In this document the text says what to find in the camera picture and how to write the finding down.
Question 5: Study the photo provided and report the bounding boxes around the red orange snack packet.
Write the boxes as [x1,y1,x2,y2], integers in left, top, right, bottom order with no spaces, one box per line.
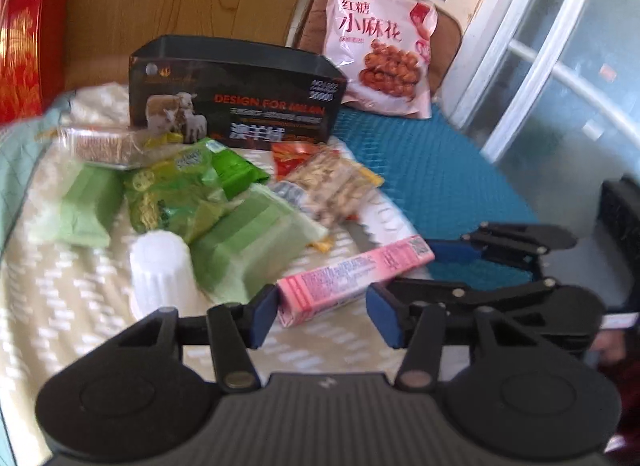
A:
[271,141,319,181]

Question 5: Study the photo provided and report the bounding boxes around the pink fried dough twist bag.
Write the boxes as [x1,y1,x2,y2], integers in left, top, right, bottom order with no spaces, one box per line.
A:
[323,0,438,119]

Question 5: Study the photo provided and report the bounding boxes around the black sheep print box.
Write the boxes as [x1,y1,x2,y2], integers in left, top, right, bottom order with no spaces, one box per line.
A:
[129,36,346,149]

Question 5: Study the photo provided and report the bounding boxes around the light green snack pack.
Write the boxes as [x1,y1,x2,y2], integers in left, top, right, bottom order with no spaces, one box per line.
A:
[49,165,124,249]
[190,184,329,304]

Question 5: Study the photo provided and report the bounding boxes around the teal quilted blanket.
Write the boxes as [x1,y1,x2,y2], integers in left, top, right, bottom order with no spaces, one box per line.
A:
[328,102,547,291]

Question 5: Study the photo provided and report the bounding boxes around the white ribbed plastic cup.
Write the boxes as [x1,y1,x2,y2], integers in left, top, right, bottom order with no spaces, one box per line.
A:
[129,231,200,319]

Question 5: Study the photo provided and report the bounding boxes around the white window frame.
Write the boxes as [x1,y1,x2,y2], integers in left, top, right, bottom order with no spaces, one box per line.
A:
[442,0,639,163]

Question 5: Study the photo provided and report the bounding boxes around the red cashew biscuit gift box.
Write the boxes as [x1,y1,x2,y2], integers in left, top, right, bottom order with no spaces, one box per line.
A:
[0,0,67,125]

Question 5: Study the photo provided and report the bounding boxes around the brown seat cushion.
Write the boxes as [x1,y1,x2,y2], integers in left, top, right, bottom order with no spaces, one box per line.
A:
[292,0,462,95]

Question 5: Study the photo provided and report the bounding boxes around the clear nut snack packet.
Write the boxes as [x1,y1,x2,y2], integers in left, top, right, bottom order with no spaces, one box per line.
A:
[271,145,384,229]

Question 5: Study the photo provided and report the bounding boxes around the pink rectangular snack box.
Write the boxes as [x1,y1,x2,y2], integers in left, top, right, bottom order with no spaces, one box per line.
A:
[277,235,435,327]

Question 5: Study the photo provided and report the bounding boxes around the brown cracker packet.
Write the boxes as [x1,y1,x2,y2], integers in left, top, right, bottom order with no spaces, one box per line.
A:
[56,127,149,169]

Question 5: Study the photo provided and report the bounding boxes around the green crinkled snack bag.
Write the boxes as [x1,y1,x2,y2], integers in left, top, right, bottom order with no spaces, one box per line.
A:
[124,137,270,244]

